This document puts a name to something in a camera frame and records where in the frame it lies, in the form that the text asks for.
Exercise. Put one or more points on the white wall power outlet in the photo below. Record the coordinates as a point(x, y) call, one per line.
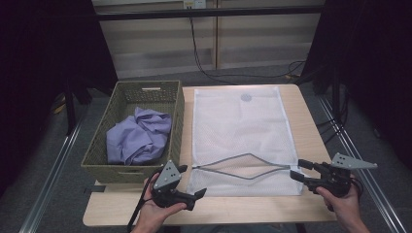
point(194, 4)

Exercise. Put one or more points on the green woven basket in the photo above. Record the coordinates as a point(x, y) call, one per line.
point(142, 92)

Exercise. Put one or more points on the black metal stand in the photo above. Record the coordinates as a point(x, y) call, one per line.
point(336, 97)
point(70, 110)

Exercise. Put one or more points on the aluminium floor rail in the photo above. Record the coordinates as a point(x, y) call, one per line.
point(48, 181)
point(362, 161)

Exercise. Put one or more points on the dark curtain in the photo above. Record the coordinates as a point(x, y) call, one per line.
point(42, 64)
point(372, 64)

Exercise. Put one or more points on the purple shirt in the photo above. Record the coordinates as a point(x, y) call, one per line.
point(139, 139)

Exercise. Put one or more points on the white mesh laundry bag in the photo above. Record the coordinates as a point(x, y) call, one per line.
point(243, 129)

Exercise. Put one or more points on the black horizontal bar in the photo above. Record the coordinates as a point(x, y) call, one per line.
point(207, 13)

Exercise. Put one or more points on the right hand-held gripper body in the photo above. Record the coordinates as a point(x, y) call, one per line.
point(336, 178)

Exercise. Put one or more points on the person's right hand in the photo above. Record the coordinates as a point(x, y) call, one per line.
point(345, 207)

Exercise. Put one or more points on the person's left hand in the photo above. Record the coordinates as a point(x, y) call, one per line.
point(152, 215)

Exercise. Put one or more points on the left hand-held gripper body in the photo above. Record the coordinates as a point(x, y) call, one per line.
point(166, 176)

